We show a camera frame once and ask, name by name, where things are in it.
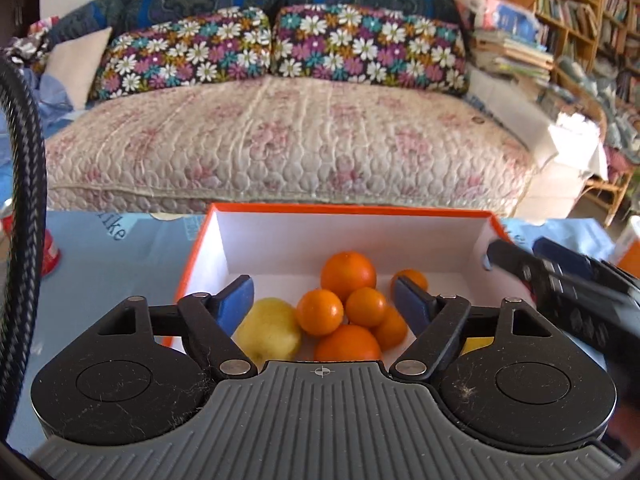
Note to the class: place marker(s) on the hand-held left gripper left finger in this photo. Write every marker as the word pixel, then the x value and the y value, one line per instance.
pixel 239 300

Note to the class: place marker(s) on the stack of books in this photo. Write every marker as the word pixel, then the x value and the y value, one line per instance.
pixel 510 45

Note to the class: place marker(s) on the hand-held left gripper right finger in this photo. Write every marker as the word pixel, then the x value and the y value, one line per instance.
pixel 410 305

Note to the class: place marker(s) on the light blue fabric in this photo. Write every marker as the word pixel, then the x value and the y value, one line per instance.
pixel 60 100

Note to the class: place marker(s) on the small orange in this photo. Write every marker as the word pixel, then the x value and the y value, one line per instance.
pixel 320 312

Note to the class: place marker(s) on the sofa with quilted cover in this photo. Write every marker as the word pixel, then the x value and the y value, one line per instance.
pixel 300 150

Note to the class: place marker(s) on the black white patterned cloth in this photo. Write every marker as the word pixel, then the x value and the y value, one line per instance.
pixel 25 47

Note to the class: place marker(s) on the large orange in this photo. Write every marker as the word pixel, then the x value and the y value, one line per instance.
pixel 347 345
pixel 348 275

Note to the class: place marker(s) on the beige pillow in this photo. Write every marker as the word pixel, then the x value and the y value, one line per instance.
pixel 75 67

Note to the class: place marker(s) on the yellow lemon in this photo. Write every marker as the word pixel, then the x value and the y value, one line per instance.
pixel 270 330

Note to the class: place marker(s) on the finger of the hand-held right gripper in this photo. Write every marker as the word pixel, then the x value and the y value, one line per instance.
pixel 505 255
pixel 560 253

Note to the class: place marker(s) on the floral daisy cushion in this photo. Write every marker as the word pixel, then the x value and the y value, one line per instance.
pixel 370 45
pixel 190 50

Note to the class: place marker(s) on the wooden bookshelf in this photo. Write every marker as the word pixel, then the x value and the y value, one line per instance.
pixel 580 15

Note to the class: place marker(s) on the orange cardboard box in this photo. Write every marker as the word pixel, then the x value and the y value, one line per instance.
pixel 350 230

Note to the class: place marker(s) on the yellow pear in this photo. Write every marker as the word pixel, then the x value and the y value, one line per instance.
pixel 477 346

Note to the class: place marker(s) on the red drink can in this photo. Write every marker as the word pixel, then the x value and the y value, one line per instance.
pixel 51 255

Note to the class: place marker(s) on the rattan chair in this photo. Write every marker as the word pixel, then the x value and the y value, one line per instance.
pixel 600 115

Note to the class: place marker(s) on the white covered side table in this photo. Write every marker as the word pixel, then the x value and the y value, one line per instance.
pixel 550 160

